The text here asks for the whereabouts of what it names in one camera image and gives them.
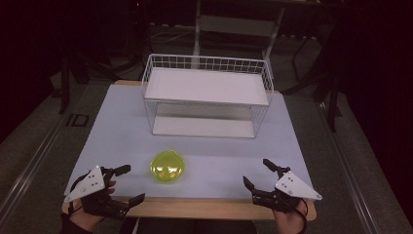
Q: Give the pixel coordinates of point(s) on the yellow-green glossy bowl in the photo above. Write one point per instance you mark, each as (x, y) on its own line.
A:
(167, 167)

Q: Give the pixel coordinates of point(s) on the grey metal frame stand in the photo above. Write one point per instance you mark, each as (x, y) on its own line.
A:
(240, 26)

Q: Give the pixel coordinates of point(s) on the person's left hand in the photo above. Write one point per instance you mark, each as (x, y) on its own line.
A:
(85, 221)

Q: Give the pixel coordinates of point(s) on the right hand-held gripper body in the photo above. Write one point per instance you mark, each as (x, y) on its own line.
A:
(293, 188)

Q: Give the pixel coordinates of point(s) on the black stand leg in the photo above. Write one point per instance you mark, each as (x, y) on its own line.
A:
(331, 104)
(64, 84)

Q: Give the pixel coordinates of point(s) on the person's right hand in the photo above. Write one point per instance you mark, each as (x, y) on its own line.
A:
(289, 222)

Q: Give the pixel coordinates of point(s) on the black floor bracket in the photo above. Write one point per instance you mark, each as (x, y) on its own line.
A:
(78, 120)

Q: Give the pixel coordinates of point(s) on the metal floor rail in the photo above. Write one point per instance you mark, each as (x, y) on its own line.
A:
(350, 169)
(32, 162)

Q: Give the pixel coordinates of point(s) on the pale blue table mat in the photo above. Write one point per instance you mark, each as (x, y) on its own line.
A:
(123, 136)

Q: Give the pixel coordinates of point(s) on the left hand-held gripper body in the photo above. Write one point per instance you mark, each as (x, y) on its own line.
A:
(91, 183)

